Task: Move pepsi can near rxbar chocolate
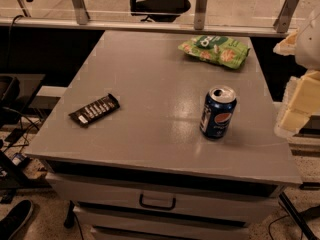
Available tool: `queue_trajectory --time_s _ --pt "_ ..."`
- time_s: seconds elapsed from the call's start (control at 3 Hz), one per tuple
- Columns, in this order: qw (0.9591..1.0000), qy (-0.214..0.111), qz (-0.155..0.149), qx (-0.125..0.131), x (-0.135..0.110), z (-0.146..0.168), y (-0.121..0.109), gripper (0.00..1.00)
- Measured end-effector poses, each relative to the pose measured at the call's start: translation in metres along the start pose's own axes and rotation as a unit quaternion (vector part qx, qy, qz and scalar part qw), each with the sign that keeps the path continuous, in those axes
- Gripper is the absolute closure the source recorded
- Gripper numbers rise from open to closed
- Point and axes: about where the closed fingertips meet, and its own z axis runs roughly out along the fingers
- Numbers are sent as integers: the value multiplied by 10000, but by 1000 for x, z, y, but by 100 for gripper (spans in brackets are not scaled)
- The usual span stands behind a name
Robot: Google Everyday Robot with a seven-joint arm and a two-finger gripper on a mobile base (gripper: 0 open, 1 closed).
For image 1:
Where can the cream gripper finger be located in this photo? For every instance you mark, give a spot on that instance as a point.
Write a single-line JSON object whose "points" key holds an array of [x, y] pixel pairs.
{"points": [[301, 99], [287, 46]]}

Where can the blue pepsi can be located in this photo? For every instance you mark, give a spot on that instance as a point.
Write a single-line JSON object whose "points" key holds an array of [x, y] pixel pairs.
{"points": [[219, 105]]}

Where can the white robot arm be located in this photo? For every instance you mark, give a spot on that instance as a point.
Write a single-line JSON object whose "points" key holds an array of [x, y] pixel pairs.
{"points": [[307, 53]]}

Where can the black rxbar chocolate bar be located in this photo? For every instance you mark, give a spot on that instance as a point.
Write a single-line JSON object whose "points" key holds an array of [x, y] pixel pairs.
{"points": [[95, 111]]}

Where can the green chip bag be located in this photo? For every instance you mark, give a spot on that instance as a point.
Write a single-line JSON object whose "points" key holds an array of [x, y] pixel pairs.
{"points": [[218, 50]]}

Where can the black office chair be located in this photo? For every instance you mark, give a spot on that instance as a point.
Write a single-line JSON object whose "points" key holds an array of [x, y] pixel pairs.
{"points": [[159, 10]]}

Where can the grey drawer cabinet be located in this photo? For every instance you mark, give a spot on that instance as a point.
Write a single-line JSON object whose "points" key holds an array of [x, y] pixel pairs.
{"points": [[153, 145]]}

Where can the black shoe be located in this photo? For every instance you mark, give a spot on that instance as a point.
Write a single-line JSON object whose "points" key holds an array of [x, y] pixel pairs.
{"points": [[15, 219]]}

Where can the black drawer handle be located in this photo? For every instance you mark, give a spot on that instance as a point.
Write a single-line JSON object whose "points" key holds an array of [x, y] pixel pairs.
{"points": [[163, 204]]}

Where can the metal railing frame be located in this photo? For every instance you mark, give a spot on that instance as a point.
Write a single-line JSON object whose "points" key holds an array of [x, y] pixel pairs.
{"points": [[274, 18]]}

